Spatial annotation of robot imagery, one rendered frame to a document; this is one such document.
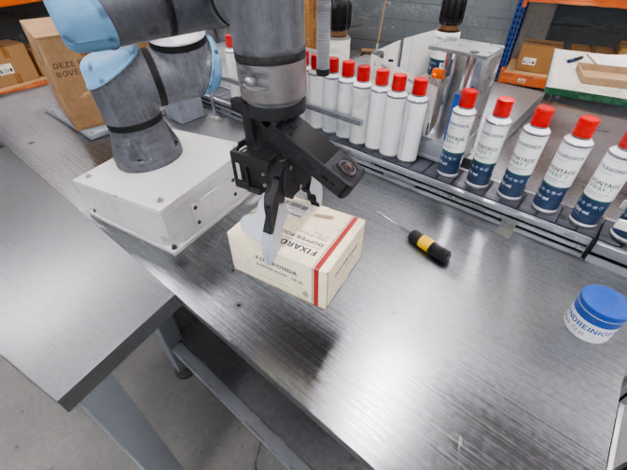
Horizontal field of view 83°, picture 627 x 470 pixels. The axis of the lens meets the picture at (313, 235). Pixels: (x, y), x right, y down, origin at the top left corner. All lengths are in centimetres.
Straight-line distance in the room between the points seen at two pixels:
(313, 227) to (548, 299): 48
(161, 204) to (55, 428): 114
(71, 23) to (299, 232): 33
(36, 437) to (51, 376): 102
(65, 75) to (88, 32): 92
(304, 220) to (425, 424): 33
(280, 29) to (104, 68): 50
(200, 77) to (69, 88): 60
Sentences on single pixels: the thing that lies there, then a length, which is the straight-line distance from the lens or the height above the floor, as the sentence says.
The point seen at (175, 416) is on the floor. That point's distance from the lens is 154.
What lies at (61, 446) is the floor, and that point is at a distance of 167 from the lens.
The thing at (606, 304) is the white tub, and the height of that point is 90.
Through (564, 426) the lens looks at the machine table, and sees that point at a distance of 66.
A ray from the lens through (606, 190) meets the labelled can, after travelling 88.
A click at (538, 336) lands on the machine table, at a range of 73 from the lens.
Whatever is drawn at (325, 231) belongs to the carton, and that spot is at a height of 102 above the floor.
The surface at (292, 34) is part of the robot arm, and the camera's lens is 39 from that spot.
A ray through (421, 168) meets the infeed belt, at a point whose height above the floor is 88.
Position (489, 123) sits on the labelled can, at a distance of 87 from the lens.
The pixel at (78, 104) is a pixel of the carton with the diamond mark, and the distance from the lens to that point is 139.
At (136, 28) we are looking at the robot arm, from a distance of 45.
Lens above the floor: 135
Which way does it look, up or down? 41 degrees down
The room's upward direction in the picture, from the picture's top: straight up
